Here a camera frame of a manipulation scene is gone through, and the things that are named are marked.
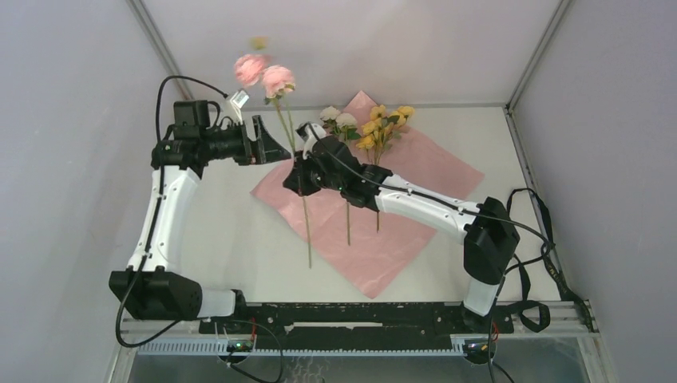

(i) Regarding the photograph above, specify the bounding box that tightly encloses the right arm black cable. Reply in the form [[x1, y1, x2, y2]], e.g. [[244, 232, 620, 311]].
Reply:
[[307, 124, 554, 383]]

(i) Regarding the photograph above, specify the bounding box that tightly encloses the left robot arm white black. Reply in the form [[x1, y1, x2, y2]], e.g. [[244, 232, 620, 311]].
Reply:
[[109, 115, 291, 333]]

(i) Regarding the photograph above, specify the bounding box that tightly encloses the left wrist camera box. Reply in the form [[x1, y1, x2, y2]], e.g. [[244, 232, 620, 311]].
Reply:
[[172, 100, 210, 140]]

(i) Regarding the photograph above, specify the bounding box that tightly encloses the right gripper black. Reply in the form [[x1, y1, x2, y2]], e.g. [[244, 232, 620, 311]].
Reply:
[[287, 146, 346, 195]]

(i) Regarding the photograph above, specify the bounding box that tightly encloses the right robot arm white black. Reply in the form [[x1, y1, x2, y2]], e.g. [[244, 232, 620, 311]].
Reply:
[[283, 134, 520, 332]]

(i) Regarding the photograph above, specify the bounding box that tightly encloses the yellow fake flower stem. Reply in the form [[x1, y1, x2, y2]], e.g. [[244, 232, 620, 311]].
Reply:
[[355, 105, 416, 234]]

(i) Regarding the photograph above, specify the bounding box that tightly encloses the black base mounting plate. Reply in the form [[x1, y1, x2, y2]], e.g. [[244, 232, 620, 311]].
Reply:
[[199, 302, 489, 350]]

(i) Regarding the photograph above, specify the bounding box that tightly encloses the white cable duct strip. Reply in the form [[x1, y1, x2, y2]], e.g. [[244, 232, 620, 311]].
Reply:
[[137, 338, 466, 357]]

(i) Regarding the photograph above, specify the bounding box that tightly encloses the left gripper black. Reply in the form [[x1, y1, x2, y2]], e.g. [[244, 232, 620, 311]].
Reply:
[[202, 116, 290, 166]]

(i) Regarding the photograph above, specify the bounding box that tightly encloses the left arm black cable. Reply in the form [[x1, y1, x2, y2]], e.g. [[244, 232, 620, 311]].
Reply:
[[115, 74, 284, 383]]

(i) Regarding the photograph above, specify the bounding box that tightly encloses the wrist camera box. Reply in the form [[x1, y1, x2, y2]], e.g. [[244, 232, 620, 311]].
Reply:
[[172, 100, 210, 140], [295, 122, 327, 158]]

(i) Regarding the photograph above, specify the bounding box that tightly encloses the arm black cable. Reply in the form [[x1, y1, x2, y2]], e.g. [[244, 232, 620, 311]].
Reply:
[[307, 124, 554, 383], [115, 74, 284, 383]]

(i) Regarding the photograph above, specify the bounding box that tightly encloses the white fake flower stem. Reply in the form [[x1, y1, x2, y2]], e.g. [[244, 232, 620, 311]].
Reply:
[[319, 105, 362, 247]]

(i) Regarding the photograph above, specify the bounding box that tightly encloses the pink fake flower stem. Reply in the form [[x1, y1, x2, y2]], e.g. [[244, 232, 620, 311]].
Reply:
[[233, 35, 314, 270]]

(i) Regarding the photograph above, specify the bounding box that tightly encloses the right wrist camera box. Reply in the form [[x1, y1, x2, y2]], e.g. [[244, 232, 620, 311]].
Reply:
[[295, 122, 327, 158]]

